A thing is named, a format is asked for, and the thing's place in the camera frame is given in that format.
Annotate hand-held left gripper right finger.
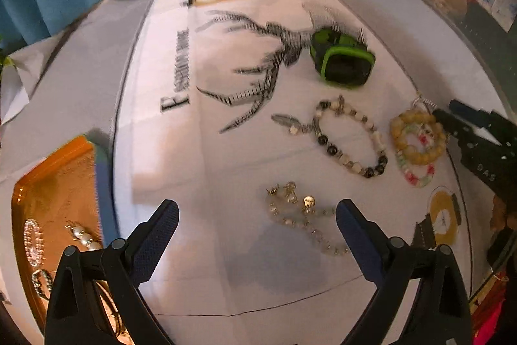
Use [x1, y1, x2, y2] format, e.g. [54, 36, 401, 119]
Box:
[335, 199, 473, 345]

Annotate golden metal tray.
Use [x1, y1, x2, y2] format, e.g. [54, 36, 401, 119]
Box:
[11, 134, 138, 345]

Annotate red cloth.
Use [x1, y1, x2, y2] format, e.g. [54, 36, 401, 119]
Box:
[470, 272, 517, 345]

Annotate black and white bead bracelet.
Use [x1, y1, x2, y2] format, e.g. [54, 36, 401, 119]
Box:
[271, 95, 389, 179]

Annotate green smart watch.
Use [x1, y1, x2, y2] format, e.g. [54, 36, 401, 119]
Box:
[309, 27, 377, 88]

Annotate thin gold bangle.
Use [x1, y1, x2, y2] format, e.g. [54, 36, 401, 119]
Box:
[95, 280, 132, 340]

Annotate pink and green bead bracelet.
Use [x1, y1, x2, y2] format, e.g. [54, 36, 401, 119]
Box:
[397, 124, 438, 189]

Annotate yellow bead bracelet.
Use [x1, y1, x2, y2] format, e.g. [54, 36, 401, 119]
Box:
[390, 110, 449, 165]

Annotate grey tablecloth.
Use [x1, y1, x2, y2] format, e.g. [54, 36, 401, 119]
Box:
[0, 0, 158, 333]

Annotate pale bead bracelet gold charms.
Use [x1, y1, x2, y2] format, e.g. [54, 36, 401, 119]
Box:
[265, 180, 350, 257]

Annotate silver chain bracelet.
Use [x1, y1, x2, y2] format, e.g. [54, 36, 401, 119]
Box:
[31, 269, 54, 300]

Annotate white pearl bracelet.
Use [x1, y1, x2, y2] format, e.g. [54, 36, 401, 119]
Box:
[65, 221, 105, 252]

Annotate white printed tablecloth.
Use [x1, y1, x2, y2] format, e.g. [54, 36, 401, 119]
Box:
[111, 0, 501, 345]

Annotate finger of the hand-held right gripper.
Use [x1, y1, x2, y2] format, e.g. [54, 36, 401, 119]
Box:
[434, 108, 517, 200]
[450, 99, 517, 146]

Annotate rhinestone bangle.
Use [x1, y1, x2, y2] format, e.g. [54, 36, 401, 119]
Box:
[23, 219, 44, 269]

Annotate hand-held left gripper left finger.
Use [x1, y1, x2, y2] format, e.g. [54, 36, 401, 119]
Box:
[44, 199, 180, 345]

